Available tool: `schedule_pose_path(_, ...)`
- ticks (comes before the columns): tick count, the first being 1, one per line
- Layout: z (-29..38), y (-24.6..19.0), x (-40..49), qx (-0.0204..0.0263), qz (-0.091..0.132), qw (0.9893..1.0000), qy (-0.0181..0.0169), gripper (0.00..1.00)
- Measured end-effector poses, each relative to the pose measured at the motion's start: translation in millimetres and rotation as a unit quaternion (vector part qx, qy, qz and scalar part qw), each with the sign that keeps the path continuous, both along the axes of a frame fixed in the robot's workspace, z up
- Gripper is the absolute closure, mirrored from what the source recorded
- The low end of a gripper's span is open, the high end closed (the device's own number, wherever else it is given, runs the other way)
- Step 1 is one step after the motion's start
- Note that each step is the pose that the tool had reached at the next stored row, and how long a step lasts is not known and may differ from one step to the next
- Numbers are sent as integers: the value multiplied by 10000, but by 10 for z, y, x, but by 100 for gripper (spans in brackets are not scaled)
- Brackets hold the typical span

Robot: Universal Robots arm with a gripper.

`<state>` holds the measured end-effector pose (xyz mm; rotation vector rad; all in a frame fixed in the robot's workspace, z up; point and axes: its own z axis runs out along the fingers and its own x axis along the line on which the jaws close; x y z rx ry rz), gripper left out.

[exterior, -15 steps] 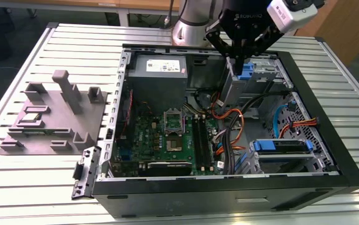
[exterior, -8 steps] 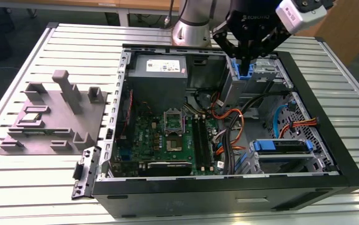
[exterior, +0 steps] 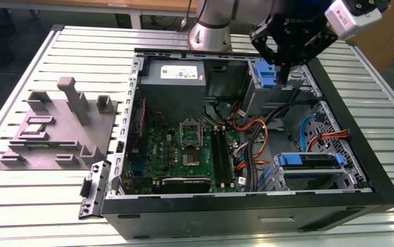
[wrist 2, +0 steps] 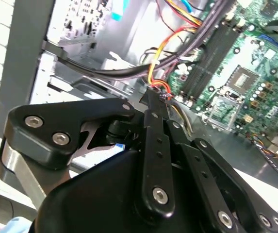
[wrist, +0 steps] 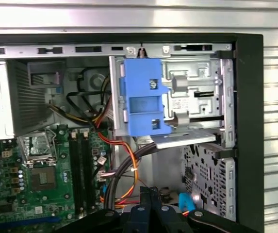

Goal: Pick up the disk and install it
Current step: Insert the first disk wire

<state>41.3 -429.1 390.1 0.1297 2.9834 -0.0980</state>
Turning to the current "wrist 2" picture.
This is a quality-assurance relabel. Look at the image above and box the orange red power wire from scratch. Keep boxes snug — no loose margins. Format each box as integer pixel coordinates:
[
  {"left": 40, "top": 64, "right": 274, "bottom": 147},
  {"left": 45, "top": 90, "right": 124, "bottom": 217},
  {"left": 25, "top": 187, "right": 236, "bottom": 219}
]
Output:
[{"left": 138, "top": 26, "right": 202, "bottom": 101}]

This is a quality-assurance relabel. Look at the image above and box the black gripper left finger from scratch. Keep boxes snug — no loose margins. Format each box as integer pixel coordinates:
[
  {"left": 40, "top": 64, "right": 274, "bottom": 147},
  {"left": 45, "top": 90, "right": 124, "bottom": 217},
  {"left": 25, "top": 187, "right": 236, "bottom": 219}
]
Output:
[{"left": 2, "top": 88, "right": 176, "bottom": 220}]

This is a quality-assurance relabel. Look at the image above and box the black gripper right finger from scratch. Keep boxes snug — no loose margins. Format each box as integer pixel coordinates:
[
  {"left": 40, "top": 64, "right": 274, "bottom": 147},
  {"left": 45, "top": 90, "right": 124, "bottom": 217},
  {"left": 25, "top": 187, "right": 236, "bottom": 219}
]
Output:
[{"left": 166, "top": 120, "right": 278, "bottom": 233}]

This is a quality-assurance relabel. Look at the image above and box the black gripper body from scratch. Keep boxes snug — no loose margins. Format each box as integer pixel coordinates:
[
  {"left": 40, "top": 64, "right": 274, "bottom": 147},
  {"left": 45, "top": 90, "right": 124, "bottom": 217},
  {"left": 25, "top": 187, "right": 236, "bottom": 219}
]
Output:
[{"left": 29, "top": 149, "right": 217, "bottom": 233}]

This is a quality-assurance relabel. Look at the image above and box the blue data wire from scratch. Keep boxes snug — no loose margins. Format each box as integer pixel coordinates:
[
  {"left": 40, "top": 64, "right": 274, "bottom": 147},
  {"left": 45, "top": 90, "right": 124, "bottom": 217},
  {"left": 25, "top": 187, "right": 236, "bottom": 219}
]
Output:
[{"left": 180, "top": 0, "right": 194, "bottom": 13}]

